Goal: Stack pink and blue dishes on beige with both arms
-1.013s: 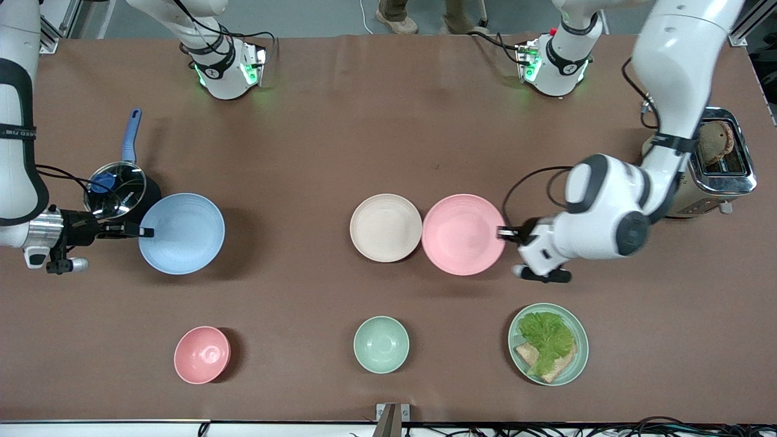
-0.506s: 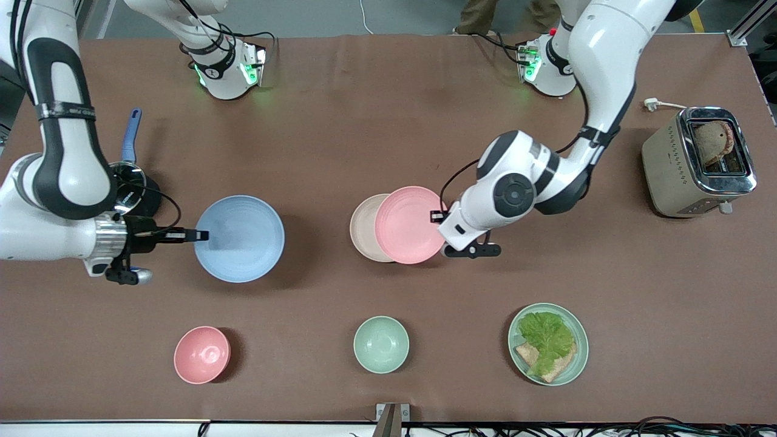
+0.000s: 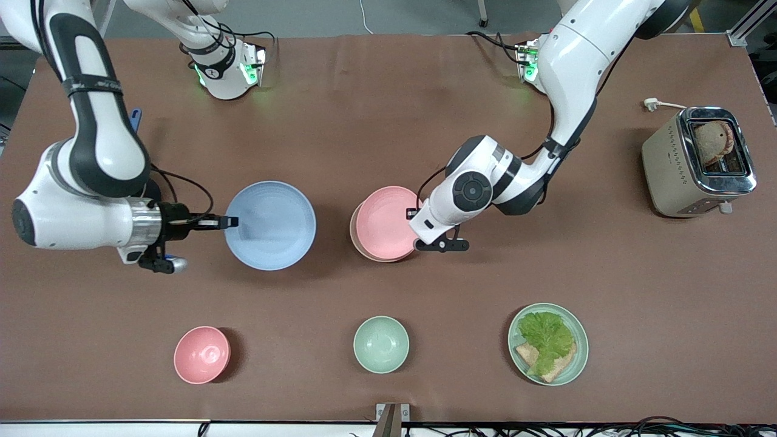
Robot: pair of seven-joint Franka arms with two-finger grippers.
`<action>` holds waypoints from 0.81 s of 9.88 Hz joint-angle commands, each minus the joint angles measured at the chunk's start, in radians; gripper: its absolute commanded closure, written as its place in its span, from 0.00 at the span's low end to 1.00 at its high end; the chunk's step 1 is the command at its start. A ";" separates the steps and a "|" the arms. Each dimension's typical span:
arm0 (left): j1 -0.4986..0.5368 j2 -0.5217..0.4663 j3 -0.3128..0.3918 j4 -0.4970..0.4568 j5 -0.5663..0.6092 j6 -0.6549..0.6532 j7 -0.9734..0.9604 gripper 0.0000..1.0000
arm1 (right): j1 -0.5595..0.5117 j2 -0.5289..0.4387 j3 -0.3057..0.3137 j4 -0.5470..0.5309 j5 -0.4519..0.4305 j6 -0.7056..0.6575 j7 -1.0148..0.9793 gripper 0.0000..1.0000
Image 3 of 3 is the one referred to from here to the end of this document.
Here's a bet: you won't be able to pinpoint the black left base cable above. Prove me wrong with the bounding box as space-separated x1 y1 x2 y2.
466 30 524 66

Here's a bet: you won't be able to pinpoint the black cable tangle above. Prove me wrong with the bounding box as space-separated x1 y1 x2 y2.
404 416 777 437

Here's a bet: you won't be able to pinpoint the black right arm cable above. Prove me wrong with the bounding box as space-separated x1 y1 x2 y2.
149 164 215 220

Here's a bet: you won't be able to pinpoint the grey metal table bracket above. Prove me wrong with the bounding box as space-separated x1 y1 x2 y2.
375 403 411 437

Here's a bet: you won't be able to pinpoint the green lettuce leaf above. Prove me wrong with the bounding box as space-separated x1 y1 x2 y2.
517 311 576 377

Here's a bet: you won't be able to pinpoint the white toaster power cord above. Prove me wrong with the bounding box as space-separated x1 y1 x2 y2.
644 98 690 113

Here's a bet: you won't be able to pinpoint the beige chrome toaster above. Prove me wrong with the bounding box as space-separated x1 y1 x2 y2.
642 107 758 218

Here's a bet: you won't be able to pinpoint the blue plate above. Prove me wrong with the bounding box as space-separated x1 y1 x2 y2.
225 181 317 271

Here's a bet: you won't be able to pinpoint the beige plate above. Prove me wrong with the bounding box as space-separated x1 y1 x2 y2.
350 203 419 263

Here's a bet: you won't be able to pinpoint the pink plate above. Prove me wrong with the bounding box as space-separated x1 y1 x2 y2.
355 186 424 262

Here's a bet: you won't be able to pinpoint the pink bowl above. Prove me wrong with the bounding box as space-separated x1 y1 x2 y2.
174 326 231 385

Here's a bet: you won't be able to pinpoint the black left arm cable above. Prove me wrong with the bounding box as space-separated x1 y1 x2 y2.
416 103 556 210

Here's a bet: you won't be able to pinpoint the black right base cables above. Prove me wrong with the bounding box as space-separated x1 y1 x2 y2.
182 0 277 61

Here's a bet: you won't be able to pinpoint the green plate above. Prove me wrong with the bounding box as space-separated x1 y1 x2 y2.
508 303 589 387

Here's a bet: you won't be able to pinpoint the brown table cover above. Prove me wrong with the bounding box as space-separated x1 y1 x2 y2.
0 33 777 424

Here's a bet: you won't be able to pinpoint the brown bread slice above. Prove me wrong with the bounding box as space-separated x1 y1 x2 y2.
515 342 577 383

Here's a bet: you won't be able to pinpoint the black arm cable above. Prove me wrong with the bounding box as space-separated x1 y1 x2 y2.
416 103 556 210
149 164 215 220

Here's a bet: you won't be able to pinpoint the black pot with blue handle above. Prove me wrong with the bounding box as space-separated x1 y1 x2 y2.
129 108 162 204

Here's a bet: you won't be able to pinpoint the brown toast slice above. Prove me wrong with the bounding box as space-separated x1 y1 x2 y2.
694 120 735 168

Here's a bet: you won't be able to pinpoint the green bowl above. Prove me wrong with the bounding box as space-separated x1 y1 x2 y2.
353 316 410 374

